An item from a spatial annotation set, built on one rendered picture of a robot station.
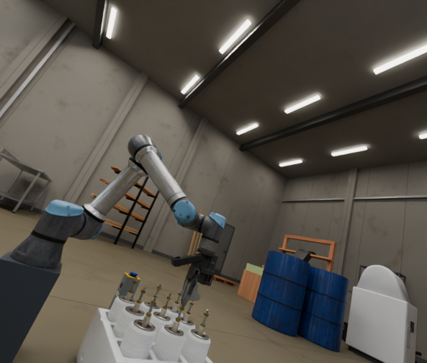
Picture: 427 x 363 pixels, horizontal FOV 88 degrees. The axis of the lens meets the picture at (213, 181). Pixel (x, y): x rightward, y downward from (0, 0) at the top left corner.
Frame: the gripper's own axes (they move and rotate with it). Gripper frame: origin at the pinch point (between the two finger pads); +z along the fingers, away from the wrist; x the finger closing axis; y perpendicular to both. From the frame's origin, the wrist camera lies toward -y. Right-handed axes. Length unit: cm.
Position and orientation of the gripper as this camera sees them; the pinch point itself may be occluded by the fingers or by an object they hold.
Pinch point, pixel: (182, 302)
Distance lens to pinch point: 94.5
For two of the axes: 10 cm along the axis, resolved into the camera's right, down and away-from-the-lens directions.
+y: 8.6, 4.3, 2.8
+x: -3.8, 1.8, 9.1
